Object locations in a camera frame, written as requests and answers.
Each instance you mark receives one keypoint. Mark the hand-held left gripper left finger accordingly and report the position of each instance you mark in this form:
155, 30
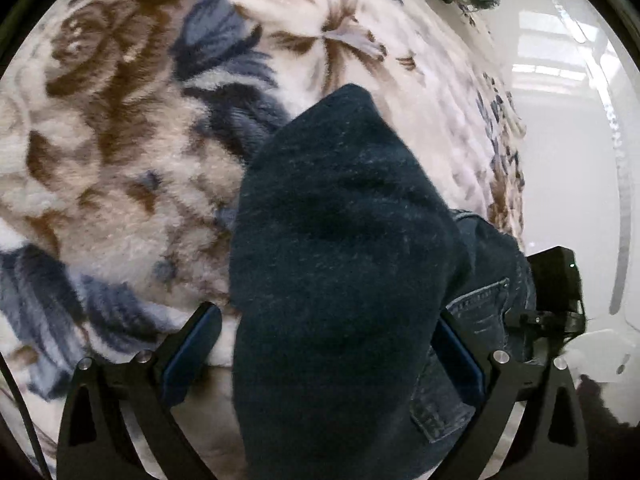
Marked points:
192, 355

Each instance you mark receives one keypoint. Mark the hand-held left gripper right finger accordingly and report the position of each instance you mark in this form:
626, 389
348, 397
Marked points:
460, 360

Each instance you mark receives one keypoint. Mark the dark blue denim pants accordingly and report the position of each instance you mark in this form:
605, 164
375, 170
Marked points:
340, 270

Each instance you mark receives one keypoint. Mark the white plastic object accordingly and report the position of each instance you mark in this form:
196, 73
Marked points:
607, 360

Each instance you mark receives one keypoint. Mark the dark cloth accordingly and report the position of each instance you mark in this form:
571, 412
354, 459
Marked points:
607, 440

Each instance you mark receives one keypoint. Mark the floral brown and blue blanket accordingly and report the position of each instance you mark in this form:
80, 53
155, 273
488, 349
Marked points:
130, 150

